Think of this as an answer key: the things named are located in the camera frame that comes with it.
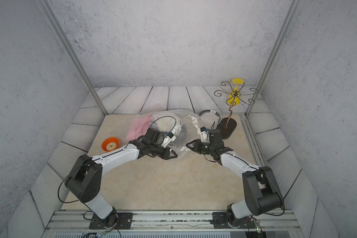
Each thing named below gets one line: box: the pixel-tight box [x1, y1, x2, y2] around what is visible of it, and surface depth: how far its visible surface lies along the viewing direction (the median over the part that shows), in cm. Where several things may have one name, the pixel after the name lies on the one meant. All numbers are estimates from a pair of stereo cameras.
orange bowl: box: [101, 136, 120, 153], surface depth 101 cm
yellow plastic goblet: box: [227, 77, 244, 106], surface depth 91 cm
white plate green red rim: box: [198, 109, 222, 126], surface depth 124 cm
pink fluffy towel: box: [126, 114, 154, 141], surface depth 108 cm
